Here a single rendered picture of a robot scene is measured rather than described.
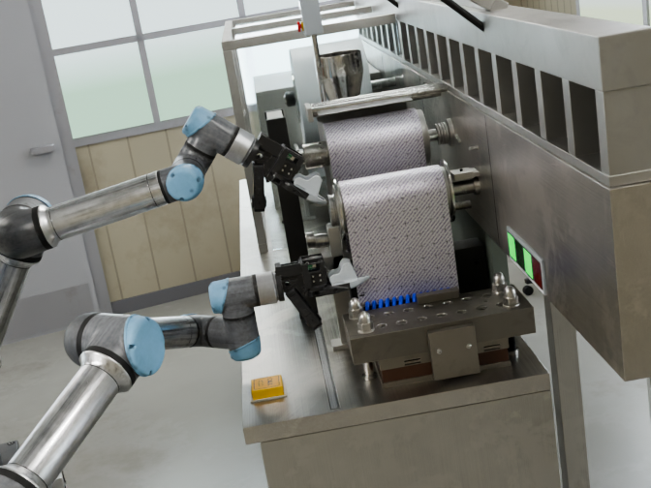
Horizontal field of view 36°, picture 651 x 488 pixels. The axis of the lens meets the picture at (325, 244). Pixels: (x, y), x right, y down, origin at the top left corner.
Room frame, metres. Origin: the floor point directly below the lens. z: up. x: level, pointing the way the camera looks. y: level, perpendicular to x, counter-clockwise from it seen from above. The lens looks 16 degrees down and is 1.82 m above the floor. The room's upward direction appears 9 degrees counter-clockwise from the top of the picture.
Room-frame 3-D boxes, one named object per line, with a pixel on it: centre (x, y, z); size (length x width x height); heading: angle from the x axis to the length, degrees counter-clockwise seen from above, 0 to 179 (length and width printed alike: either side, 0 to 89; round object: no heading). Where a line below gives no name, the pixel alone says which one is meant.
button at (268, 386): (2.09, 0.18, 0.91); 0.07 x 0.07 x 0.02; 2
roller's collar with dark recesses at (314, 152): (2.51, -0.01, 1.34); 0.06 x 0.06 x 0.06; 2
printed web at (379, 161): (2.39, -0.16, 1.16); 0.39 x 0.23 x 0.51; 2
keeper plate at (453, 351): (1.99, -0.23, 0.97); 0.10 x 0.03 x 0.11; 92
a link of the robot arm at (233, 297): (2.18, 0.22, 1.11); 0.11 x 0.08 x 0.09; 92
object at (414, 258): (2.20, -0.17, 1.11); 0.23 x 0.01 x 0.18; 92
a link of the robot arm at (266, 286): (2.19, 0.15, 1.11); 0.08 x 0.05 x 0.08; 2
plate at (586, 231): (2.92, -0.46, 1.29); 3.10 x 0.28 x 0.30; 2
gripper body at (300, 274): (2.19, 0.06, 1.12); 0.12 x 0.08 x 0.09; 92
